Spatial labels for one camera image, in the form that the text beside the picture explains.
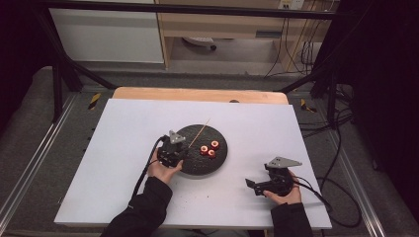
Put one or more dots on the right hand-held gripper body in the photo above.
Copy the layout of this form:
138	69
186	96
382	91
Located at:
280	182

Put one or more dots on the black metal frame bar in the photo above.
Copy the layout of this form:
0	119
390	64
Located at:
197	9

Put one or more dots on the white cabinet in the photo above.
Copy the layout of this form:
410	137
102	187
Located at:
108	36

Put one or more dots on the wooden table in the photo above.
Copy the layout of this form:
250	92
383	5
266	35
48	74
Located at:
184	94

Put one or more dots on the white board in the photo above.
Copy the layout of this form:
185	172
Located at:
125	131

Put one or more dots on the aluminium floor rail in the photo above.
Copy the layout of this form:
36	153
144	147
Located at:
36	154
359	187

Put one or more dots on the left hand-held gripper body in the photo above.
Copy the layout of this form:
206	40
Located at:
168	153

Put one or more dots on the round black plate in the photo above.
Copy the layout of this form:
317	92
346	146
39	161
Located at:
204	164

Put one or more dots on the white wall socket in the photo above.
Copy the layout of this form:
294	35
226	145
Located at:
291	4

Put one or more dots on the person's right hand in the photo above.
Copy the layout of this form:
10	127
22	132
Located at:
291	197

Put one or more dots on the red sausage slice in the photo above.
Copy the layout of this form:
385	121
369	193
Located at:
211	153
215	144
204	150

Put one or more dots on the thin wooden skewer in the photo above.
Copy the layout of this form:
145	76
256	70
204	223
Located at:
199	133

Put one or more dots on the grey chair base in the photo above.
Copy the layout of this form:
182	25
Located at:
199	41

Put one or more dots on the light wooden desk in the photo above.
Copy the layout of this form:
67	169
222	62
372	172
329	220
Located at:
224	28

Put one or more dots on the black metal stand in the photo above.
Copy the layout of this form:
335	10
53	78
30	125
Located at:
332	98
57	89

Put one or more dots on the person's left hand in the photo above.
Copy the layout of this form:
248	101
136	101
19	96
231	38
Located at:
161	173

